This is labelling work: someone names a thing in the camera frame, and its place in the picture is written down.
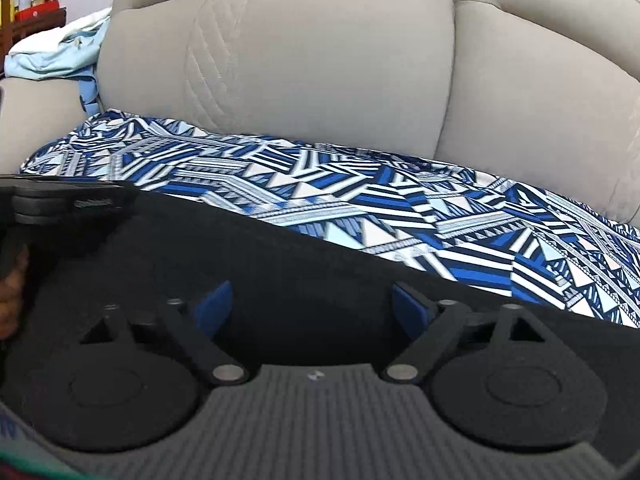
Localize blue white geometric patterned blanket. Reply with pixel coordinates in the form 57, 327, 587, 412
19, 108, 640, 330

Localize green red cloth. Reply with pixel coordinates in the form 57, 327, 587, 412
0, 447, 81, 480

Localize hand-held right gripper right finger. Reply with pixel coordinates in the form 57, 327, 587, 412
380, 282, 548, 387

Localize red box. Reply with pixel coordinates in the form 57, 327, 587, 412
14, 2, 59, 23

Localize dark wooden cabinet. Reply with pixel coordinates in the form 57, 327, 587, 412
0, 7, 68, 61

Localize black pants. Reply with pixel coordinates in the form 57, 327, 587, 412
0, 187, 640, 466

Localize light blue cloth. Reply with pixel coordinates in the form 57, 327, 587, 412
4, 7, 115, 116

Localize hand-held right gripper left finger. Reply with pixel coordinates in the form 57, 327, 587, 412
79, 281, 251, 387

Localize grey sofa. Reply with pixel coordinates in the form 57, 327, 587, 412
0, 0, 640, 241

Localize person's left hand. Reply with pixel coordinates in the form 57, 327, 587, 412
0, 251, 30, 342

